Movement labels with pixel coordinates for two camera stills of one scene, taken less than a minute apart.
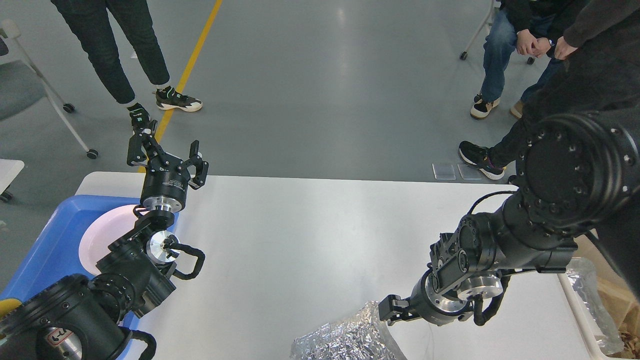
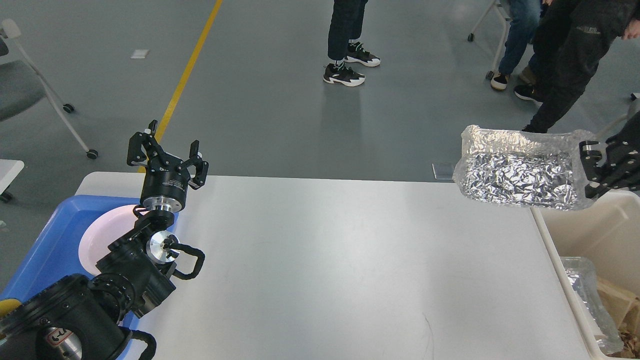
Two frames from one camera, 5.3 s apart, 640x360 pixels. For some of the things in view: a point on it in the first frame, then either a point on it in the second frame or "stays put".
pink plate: (102, 229) stays put
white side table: (9, 169) stays put
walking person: (95, 24) → (346, 23)
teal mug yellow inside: (7, 305) stays put
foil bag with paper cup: (582, 272) stays put
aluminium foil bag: (362, 336) → (529, 169)
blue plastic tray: (54, 251) stays put
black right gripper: (439, 309) → (622, 166)
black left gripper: (165, 184) stays put
